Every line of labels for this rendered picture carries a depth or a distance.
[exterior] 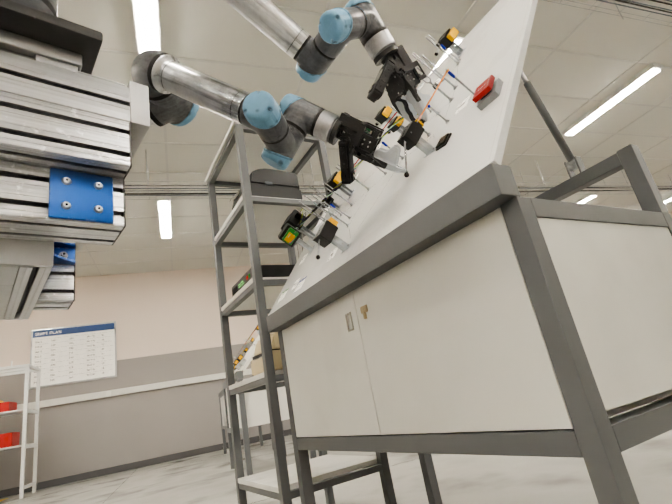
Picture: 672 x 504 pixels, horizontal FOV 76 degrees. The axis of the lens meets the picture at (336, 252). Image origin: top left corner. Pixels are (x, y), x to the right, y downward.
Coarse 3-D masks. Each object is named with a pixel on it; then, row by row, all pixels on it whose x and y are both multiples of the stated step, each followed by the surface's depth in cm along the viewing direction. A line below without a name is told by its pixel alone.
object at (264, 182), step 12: (264, 168) 215; (252, 180) 208; (264, 180) 211; (276, 180) 215; (288, 180) 219; (240, 192) 210; (252, 192) 205; (264, 192) 208; (276, 192) 212; (288, 192) 216; (300, 192) 220
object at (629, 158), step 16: (576, 160) 125; (608, 160) 117; (624, 160) 114; (640, 160) 111; (576, 176) 125; (592, 176) 121; (608, 176) 120; (640, 176) 110; (544, 192) 133; (560, 192) 129; (576, 192) 128; (640, 192) 110; (656, 192) 109; (656, 208) 107
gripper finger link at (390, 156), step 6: (378, 150) 107; (390, 150) 107; (396, 150) 106; (378, 156) 108; (384, 156) 108; (390, 156) 107; (396, 156) 107; (390, 162) 108; (396, 162) 108; (390, 168) 108; (396, 168) 108; (402, 168) 109
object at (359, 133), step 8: (344, 112) 109; (344, 120) 108; (352, 120) 107; (360, 120) 108; (336, 128) 107; (344, 128) 109; (352, 128) 108; (360, 128) 106; (368, 128) 107; (376, 128) 109; (336, 136) 110; (344, 136) 109; (352, 136) 109; (360, 136) 106; (368, 136) 106; (376, 136) 105; (352, 144) 107; (360, 144) 108; (368, 144) 107; (376, 144) 107; (352, 152) 108; (360, 152) 107; (368, 152) 108
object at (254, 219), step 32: (224, 160) 230; (256, 160) 240; (320, 160) 226; (224, 224) 221; (256, 224) 226; (256, 256) 185; (288, 256) 261; (224, 288) 231; (256, 288) 180; (224, 320) 224; (224, 352) 220; (256, 384) 180; (256, 480) 184; (288, 480) 158; (320, 480) 167; (384, 480) 177
